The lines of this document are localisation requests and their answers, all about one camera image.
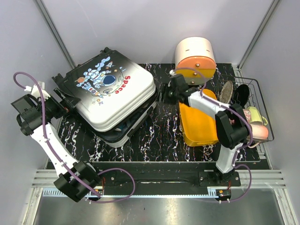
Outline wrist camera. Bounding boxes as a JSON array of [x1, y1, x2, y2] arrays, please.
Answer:
[[24, 81, 51, 100], [169, 69, 177, 78]]

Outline black wire dish rack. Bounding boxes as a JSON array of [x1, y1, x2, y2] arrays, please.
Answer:
[[216, 74, 274, 143]]

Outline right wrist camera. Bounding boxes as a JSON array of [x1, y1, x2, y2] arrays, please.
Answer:
[[169, 69, 177, 78]]

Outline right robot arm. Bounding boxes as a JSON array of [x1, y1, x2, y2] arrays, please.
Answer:
[[158, 74, 253, 186]]

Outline white black space suitcase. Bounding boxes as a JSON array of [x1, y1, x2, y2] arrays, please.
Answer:
[[52, 47, 158, 148]]

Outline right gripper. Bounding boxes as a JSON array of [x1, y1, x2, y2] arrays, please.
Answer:
[[155, 83, 179, 105]]

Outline plain pink mug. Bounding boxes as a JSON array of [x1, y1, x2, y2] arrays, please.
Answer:
[[249, 124, 269, 148]]

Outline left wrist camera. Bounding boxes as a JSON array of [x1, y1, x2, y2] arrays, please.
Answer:
[[24, 81, 51, 100]]

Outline yellow green mug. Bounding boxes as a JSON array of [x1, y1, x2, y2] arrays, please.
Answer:
[[246, 106, 268, 126]]

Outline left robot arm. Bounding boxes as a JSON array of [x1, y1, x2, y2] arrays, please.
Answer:
[[11, 94, 101, 202]]

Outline white orange drawer cabinet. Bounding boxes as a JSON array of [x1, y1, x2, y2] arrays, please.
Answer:
[[175, 37, 216, 85]]

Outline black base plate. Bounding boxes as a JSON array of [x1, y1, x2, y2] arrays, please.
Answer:
[[54, 162, 241, 201]]

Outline speckled brown plate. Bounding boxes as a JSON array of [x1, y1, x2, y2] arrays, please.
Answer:
[[219, 81, 233, 104]]

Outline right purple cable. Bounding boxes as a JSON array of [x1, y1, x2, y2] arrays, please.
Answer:
[[171, 67, 254, 203]]

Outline black marble mat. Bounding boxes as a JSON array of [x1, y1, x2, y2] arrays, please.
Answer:
[[50, 62, 261, 163]]

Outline pink patterned mug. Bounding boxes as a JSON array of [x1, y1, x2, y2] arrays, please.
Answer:
[[243, 109, 251, 123]]

